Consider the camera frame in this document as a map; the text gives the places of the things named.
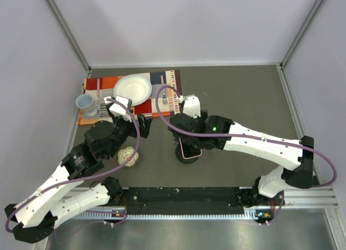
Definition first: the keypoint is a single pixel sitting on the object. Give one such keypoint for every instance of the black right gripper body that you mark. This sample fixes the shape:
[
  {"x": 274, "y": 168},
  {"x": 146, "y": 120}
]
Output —
[{"x": 204, "y": 116}]

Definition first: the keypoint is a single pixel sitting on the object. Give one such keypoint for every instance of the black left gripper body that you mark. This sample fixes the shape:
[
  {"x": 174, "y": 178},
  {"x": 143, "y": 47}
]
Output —
[{"x": 124, "y": 129}]

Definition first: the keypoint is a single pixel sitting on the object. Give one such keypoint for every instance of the black phone pink case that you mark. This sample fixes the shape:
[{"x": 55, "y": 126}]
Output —
[{"x": 189, "y": 152}]

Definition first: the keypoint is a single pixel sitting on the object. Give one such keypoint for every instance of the black phone stand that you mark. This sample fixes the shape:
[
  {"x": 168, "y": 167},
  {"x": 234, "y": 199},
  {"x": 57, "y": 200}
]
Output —
[{"x": 179, "y": 156}]

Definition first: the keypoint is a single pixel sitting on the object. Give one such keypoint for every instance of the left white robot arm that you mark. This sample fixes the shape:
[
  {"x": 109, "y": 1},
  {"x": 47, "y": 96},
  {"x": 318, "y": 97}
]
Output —
[{"x": 46, "y": 209}]

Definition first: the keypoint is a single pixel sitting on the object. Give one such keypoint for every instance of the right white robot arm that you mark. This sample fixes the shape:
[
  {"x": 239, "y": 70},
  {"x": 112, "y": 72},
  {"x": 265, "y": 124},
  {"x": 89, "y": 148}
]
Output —
[{"x": 295, "y": 164}]

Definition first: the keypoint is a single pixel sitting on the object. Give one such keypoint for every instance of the white round plate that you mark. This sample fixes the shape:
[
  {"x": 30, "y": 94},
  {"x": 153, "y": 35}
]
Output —
[{"x": 135, "y": 87}]

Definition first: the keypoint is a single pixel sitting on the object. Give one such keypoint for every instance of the light blue mug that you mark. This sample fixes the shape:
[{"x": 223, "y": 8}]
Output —
[{"x": 87, "y": 104}]

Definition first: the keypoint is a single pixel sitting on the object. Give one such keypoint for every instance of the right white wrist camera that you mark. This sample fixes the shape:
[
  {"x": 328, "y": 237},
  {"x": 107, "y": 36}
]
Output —
[{"x": 190, "y": 105}]

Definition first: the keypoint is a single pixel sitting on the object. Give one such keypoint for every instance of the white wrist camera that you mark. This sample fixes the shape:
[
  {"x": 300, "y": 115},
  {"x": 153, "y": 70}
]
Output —
[
  {"x": 190, "y": 105},
  {"x": 119, "y": 107}
]

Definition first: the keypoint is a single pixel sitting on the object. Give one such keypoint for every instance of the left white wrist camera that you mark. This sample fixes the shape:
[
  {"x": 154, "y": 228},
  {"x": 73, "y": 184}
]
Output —
[{"x": 119, "y": 107}]

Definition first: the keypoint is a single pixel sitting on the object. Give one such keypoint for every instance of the pink handled fork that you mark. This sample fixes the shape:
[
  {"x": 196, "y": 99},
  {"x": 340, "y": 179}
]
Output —
[{"x": 164, "y": 97}]

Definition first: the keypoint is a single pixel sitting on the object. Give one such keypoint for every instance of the pink handled knife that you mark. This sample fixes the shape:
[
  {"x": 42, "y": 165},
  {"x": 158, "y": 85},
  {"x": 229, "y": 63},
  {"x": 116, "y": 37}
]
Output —
[{"x": 98, "y": 90}]

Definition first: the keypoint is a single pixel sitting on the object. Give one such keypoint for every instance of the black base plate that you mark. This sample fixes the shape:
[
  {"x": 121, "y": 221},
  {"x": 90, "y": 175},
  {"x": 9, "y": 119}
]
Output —
[{"x": 181, "y": 197}]

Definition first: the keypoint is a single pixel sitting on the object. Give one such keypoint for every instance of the grey slotted cable duct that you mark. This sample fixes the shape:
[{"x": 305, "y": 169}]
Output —
[{"x": 229, "y": 213}]

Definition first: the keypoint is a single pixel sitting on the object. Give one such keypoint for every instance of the left aluminium frame post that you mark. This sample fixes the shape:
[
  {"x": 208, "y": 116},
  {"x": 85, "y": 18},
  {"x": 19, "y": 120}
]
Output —
[{"x": 68, "y": 33}]

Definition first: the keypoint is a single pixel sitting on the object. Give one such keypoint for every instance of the aluminium frame post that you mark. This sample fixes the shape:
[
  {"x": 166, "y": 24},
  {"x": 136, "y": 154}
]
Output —
[
  {"x": 302, "y": 31},
  {"x": 68, "y": 33}
]

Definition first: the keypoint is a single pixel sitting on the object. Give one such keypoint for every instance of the right aluminium frame post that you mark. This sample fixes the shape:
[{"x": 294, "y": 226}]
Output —
[{"x": 302, "y": 31}]

